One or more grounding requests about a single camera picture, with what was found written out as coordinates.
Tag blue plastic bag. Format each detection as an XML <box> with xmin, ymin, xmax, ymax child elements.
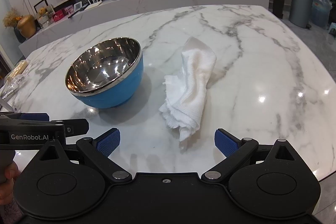
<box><xmin>312</xmin><ymin>0</ymin><xmax>333</xmax><ymax>28</ymax></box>

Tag blue steel-lined bowl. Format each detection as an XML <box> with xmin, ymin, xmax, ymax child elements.
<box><xmin>65</xmin><ymin>37</ymin><xmax>144</xmax><ymax>109</ymax></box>

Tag black picture frame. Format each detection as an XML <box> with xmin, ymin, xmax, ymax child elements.
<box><xmin>34</xmin><ymin>0</ymin><xmax>49</xmax><ymax>28</ymax></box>

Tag dried flower bunch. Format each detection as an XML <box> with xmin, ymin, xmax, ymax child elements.
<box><xmin>3</xmin><ymin>7</ymin><xmax>23</xmax><ymax>29</ymax></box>

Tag white marble television console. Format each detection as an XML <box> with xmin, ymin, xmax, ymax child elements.
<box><xmin>18</xmin><ymin>0</ymin><xmax>271</xmax><ymax>60</ymax></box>

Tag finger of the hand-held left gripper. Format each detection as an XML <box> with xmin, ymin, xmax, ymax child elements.
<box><xmin>56</xmin><ymin>119</ymin><xmax>90</xmax><ymax>138</ymax></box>
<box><xmin>0</xmin><ymin>112</ymin><xmax>50</xmax><ymax>123</ymax></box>

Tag clear plastic bag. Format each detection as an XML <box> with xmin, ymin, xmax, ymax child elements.
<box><xmin>0</xmin><ymin>60</ymin><xmax>30</xmax><ymax>99</ymax></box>

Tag red box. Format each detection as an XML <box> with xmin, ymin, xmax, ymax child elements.
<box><xmin>52</xmin><ymin>10</ymin><xmax>66</xmax><ymax>22</ymax></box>

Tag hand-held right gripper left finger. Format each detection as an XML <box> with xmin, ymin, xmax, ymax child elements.
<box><xmin>39</xmin><ymin>128</ymin><xmax>133</xmax><ymax>184</ymax></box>

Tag white paper towel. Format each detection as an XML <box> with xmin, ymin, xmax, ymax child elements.
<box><xmin>159</xmin><ymin>36</ymin><xmax>217</xmax><ymax>150</ymax></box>

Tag gold vase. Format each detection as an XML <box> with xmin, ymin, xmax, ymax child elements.
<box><xmin>17</xmin><ymin>15</ymin><xmax>36</xmax><ymax>39</ymax></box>

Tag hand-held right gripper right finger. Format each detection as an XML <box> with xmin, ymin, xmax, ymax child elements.
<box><xmin>201</xmin><ymin>129</ymin><xmax>296</xmax><ymax>184</ymax></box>

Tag grey trash can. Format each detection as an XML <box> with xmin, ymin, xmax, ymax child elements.
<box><xmin>289</xmin><ymin>0</ymin><xmax>314</xmax><ymax>28</ymax></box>

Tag person's left hand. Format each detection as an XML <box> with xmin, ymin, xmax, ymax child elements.
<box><xmin>0</xmin><ymin>161</ymin><xmax>21</xmax><ymax>206</ymax></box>

